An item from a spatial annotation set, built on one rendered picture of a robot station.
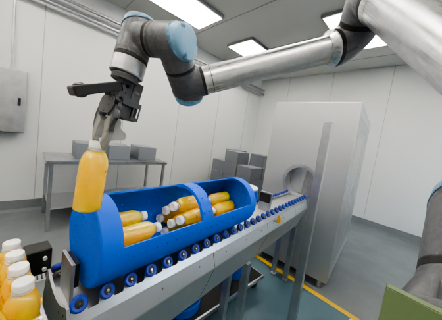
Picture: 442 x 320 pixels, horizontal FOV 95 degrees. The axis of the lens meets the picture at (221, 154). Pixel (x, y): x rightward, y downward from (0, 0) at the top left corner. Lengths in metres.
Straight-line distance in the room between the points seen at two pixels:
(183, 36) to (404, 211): 5.24
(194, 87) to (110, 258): 0.55
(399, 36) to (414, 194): 4.90
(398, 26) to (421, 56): 0.10
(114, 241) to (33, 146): 3.43
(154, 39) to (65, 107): 3.50
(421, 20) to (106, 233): 0.86
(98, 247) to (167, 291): 0.37
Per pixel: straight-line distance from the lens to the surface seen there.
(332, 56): 0.80
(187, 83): 0.63
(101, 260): 0.71
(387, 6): 0.66
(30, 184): 4.16
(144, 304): 0.92
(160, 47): 0.60
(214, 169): 4.90
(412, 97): 5.53
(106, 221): 0.71
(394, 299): 0.36
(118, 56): 0.65
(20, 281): 0.72
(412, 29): 0.58
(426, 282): 0.45
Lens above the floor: 1.48
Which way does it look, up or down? 5 degrees down
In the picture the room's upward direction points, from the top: 8 degrees clockwise
